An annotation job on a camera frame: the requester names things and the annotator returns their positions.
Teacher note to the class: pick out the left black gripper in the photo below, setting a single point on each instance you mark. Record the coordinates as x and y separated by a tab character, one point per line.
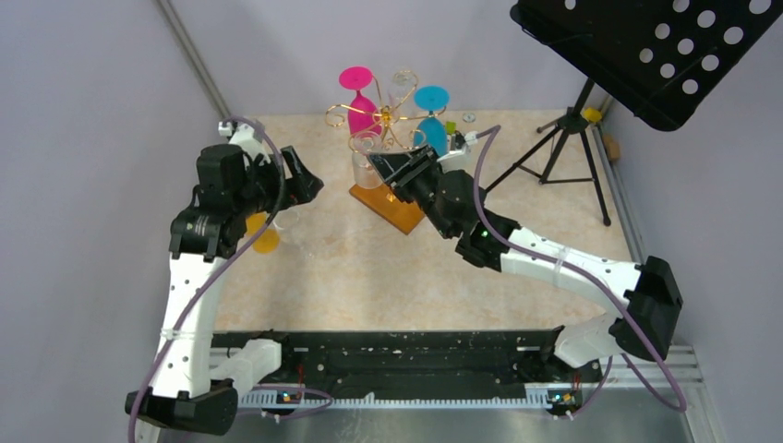
301	185

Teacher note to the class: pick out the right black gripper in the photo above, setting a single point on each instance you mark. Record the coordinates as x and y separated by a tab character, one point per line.
390	166

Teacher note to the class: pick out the clear ribbed wine glass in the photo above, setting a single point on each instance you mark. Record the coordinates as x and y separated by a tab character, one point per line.
362	144

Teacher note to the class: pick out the clear smooth wine glass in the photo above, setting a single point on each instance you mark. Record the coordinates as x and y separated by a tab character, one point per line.
295	232

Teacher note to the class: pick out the yellow wine glass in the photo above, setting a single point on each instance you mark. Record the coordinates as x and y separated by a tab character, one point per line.
268	241

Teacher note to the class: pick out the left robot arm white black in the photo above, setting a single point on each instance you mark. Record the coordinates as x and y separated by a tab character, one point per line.
244	184

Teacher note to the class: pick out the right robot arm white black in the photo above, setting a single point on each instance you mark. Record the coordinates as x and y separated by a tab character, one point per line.
642	300

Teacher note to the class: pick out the wooden rack base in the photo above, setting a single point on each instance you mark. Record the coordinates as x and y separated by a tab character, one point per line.
402	216

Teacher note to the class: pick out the blue wine glass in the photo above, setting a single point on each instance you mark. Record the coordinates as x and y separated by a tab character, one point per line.
431	131

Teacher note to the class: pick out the pink wine glass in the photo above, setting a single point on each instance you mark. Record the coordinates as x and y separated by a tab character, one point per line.
361	119

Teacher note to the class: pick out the clear rear wine glass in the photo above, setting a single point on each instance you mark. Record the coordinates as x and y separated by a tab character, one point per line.
401	92

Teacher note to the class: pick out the black tripod stand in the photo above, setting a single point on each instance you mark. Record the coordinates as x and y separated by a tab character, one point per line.
571	123

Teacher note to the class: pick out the yellow clamp knob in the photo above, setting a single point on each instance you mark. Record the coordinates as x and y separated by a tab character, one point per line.
592	115

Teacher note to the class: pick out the black music stand tray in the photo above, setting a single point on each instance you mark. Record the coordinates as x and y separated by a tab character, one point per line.
660	59

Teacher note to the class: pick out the gold wire glass rack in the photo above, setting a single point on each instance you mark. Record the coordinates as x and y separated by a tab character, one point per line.
336	116

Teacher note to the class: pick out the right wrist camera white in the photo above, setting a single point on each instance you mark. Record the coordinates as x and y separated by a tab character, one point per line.
459	151

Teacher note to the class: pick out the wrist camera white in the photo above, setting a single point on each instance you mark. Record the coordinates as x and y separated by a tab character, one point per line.
459	151
245	136

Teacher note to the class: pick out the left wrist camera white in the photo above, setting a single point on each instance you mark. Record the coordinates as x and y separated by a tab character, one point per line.
245	136

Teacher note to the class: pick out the aluminium corner post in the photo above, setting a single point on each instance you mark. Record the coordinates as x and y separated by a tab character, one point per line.
192	56

